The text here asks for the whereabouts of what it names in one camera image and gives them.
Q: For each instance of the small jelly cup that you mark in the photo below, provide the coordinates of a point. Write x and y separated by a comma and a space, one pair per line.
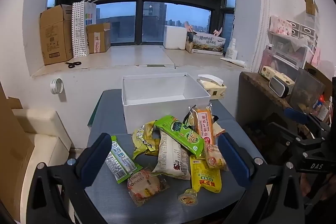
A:
187, 197

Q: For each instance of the small brown box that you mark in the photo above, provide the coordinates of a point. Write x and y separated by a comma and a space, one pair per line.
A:
189, 47

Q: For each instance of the dark clear plastic container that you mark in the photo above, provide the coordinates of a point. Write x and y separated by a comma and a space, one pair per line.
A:
307, 90

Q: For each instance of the large cardboard box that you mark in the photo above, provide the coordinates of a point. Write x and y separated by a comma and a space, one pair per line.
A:
55, 35

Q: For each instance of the white foam box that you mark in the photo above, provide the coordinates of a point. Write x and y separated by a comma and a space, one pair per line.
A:
175, 37

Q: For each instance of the beige packet with orange edges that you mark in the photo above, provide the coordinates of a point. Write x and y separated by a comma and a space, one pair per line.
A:
218, 130

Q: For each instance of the white mini drawer unit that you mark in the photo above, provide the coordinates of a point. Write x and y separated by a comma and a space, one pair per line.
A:
303, 29

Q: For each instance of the brown wooden shelf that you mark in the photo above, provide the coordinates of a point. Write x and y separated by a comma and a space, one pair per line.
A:
262, 87

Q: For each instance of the bright green snack packet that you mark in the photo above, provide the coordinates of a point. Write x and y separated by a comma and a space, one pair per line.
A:
183, 134

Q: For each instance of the yellow-green snack packet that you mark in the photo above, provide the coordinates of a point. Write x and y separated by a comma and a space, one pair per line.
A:
143, 138

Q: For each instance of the polka dot paper bag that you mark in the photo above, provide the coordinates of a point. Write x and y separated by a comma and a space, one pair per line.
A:
80, 29

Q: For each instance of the white plastic bottle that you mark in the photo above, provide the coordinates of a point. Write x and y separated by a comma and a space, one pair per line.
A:
231, 50

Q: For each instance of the black scissors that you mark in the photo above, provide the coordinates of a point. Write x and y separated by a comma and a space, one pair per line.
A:
73, 64

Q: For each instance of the white paper roll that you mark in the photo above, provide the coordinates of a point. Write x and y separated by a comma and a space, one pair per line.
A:
233, 61

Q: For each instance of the grey oval device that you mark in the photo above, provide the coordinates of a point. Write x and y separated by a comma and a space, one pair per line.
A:
278, 87

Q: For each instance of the round rice cracker packet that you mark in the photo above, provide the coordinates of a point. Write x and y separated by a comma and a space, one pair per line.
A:
145, 184

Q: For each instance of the orange snack packet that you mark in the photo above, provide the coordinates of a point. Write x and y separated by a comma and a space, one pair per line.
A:
204, 124

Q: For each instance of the yellow tissue box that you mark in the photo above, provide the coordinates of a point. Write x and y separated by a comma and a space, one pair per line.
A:
213, 88

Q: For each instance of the slim green snack packet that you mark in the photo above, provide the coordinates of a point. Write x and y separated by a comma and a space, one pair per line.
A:
120, 161

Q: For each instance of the long printed carton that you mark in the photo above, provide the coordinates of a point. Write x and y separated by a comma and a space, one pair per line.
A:
208, 43

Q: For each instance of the pink floral pouch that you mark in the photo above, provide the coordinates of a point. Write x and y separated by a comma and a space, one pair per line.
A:
280, 25

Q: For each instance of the white striped snack packet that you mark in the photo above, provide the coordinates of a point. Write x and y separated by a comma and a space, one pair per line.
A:
170, 158

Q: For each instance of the white rectangular box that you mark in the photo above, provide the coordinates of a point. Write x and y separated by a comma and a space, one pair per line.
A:
162, 106

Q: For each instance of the yellow snack pouch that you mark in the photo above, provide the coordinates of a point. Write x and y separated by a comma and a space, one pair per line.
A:
206, 176

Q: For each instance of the flat brown cardboard sheet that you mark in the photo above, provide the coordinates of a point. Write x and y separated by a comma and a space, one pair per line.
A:
13, 150

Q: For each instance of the white tape roll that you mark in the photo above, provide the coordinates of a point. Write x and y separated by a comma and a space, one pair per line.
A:
57, 86

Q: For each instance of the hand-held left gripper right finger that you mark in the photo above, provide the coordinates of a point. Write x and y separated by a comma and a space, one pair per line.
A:
236, 161

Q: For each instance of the small cardboard box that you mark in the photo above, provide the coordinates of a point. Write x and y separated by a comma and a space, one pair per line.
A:
98, 39

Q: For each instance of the cream cushion seat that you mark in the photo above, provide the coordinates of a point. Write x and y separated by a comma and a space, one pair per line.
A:
44, 140

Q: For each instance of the small clear cracker packet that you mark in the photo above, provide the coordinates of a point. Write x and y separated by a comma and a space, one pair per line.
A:
214, 157

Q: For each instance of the clear plastic storage box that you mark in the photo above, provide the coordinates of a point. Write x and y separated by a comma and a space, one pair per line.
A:
288, 52

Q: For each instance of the yellow and white carton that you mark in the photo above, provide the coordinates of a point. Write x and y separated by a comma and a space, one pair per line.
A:
273, 74

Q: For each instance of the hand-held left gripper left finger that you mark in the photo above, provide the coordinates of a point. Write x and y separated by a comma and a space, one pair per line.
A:
92, 161

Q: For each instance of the brown cardboard wall piece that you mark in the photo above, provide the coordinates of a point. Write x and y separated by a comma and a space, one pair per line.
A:
311, 6

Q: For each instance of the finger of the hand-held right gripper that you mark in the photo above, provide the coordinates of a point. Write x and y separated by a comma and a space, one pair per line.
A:
284, 132
296, 114

